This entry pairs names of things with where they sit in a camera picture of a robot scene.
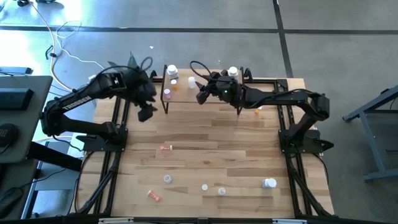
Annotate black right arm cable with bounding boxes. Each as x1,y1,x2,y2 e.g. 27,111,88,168
189,60,220,82

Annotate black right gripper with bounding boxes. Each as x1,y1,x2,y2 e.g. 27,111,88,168
195,74,244,106

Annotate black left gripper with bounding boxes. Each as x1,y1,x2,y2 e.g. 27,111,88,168
119,70,159,123

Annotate large white wide-cap bottle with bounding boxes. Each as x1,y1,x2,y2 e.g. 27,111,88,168
261,177,278,189

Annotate black rectangular device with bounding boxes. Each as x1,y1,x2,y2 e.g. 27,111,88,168
0,88,34,111

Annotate black cable clip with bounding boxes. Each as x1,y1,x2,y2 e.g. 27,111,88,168
45,45,58,60

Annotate black wheeled chair base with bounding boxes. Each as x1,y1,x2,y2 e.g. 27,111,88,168
16,0,57,7

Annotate grey metal table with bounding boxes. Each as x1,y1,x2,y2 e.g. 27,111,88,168
341,84,398,182

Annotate silver metal bracket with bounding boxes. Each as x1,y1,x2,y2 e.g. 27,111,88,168
98,217,135,224
272,218,308,224

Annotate grey desk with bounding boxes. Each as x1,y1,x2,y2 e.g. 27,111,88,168
0,75,53,165

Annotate white floor cable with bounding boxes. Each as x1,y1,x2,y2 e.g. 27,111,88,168
55,20,106,70

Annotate white melatonin bottle blue label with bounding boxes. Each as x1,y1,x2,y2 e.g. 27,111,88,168
166,64,180,80

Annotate black aluminium table frame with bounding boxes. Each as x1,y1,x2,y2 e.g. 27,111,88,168
70,67,336,220

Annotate green snake plant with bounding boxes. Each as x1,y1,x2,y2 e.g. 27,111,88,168
107,51,141,71

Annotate orange-red slim pill bottle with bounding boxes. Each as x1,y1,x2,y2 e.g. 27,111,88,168
147,190,162,203

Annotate beige floor cable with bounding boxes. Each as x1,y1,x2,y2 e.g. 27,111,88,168
27,0,74,91

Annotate dark flat device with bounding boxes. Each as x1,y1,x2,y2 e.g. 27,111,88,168
0,66,34,76

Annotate black round pad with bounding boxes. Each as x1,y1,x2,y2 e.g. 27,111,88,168
0,123,19,148

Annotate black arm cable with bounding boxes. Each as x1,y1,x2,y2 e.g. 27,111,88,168
139,55,154,72
189,60,220,82

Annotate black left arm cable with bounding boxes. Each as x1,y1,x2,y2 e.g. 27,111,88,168
139,55,154,72

